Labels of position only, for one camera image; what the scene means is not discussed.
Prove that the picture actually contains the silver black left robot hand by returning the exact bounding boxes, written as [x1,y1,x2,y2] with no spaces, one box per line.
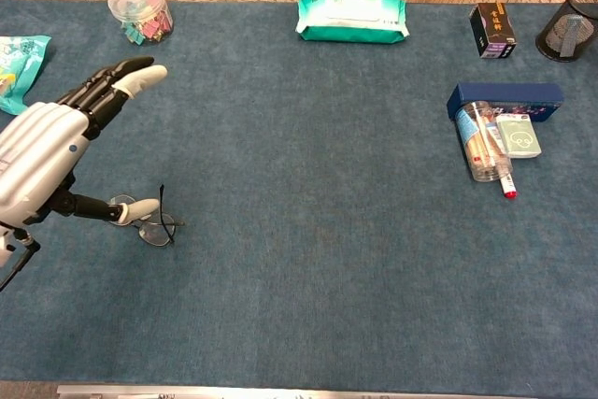
[0,56,168,227]

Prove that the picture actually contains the thin black metal eyeglasses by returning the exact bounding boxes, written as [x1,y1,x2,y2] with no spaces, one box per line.
[109,183,186,248]

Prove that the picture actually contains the teal snack bag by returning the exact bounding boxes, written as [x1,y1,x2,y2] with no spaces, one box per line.
[0,35,52,117]

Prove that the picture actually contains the clear jar of binder clips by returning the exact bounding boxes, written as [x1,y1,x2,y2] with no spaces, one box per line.
[107,0,175,47]

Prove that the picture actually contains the green white wet wipes pack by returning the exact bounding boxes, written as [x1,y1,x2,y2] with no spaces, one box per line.
[294,0,410,43]

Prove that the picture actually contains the clear plastic jar with tubes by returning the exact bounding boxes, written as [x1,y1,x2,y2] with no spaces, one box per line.
[454,100,514,184]

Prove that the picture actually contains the black purple carton box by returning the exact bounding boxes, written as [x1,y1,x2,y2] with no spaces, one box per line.
[469,2,518,60]

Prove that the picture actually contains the white tube with red cap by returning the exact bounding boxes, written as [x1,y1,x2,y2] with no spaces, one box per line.
[498,173,519,201]

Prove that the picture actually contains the long navy blue box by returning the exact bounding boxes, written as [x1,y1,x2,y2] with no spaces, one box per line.
[446,81,565,124]

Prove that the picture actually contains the pale green card pack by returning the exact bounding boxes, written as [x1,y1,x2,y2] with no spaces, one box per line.
[494,114,544,160]

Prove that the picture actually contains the black mesh pen holder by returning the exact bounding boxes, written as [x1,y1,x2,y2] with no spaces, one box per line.
[534,0,598,64]

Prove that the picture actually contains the grey strip in mesh holder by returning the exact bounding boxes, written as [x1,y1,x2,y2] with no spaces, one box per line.
[558,15,586,57]

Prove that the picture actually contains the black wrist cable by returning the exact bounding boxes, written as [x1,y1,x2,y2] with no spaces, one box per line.
[0,228,42,292]

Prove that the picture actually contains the aluminium rail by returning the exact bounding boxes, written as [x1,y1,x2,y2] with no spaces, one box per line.
[56,384,538,399]

